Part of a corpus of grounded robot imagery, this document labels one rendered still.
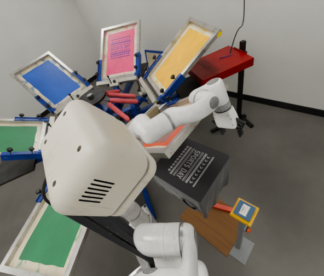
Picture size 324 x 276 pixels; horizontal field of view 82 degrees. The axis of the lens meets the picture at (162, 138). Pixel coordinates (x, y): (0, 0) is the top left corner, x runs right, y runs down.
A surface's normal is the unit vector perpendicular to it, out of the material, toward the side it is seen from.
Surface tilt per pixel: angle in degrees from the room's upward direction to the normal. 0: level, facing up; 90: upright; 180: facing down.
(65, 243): 0
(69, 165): 26
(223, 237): 0
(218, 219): 0
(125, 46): 32
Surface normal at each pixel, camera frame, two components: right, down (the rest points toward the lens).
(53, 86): 0.18, -0.37
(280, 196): -0.26, -0.65
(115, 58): -0.30, -0.15
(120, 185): 0.53, 0.52
